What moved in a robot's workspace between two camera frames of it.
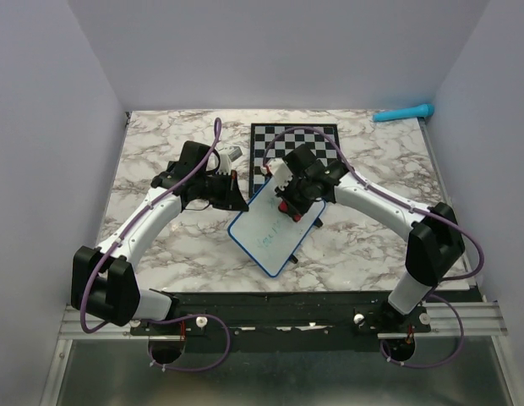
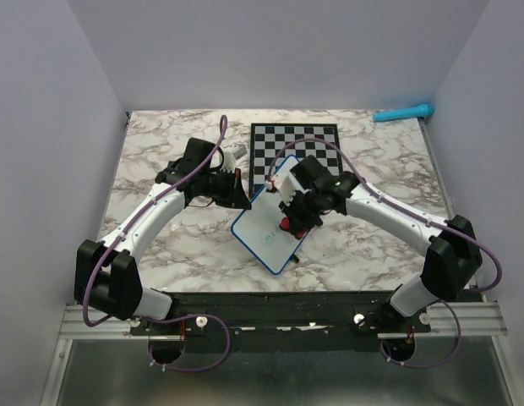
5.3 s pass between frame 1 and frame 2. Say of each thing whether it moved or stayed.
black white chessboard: stayed
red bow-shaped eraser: moved
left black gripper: stayed
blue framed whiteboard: stayed
